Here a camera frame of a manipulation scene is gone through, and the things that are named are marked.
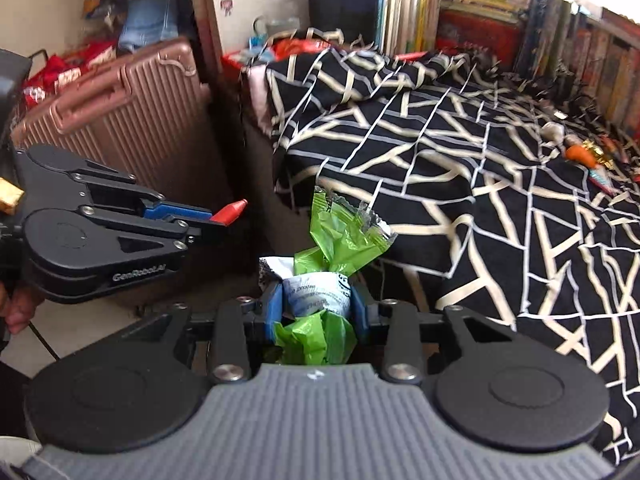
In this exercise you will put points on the red plastic bag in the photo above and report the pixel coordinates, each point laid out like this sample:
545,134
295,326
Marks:
295,47

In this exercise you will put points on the small wall sticker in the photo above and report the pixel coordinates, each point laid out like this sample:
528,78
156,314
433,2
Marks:
228,6

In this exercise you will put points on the pink ribbed suitcase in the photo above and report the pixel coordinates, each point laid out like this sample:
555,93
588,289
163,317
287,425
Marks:
150,110

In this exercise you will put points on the pink bed sheet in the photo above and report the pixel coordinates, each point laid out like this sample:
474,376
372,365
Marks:
257,100

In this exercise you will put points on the red snack bag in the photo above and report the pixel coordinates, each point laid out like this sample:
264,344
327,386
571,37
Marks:
75,67

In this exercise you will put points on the red box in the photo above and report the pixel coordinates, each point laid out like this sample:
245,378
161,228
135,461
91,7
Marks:
475,40

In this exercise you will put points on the brown bed base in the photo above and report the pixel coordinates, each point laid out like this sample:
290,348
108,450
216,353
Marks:
260,185

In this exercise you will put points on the orange wrapper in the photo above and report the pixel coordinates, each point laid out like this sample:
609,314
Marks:
580,155

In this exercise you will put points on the gold wrapper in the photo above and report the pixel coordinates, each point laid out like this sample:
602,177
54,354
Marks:
605,152

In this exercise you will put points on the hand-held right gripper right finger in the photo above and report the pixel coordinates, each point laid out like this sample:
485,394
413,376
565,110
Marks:
361,312

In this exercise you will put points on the beige upright books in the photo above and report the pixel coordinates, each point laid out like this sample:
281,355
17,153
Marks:
405,10

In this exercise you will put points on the dark red wrapper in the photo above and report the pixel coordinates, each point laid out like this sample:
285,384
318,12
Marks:
620,147

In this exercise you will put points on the black white patterned blanket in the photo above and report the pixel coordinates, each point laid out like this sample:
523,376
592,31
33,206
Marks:
450,160

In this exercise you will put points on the person's left hand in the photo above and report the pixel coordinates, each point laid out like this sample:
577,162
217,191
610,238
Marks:
22,310

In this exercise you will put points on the green white wrapper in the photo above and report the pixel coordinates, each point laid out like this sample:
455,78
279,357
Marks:
330,240

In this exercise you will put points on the red stick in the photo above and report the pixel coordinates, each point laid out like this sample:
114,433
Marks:
410,56

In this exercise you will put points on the wooden door frame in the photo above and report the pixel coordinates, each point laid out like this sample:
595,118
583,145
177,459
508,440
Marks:
202,10

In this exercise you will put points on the folded blue jeans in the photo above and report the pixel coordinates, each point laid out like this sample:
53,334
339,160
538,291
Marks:
147,22

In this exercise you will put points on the teal red wrapper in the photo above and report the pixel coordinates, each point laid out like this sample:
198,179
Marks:
600,177

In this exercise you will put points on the tall dark upright books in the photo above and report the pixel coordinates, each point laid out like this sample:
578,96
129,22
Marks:
542,25

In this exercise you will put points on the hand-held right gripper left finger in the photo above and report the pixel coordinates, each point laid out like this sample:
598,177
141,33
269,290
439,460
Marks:
272,310

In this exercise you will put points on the long row of upright books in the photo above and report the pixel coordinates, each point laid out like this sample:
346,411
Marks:
610,70

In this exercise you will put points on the yellow cloth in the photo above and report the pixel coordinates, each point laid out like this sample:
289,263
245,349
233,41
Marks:
10,195

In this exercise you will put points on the blue orange packet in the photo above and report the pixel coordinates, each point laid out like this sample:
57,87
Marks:
102,2

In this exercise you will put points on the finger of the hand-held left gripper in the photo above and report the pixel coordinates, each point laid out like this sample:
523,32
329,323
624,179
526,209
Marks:
160,227
175,211

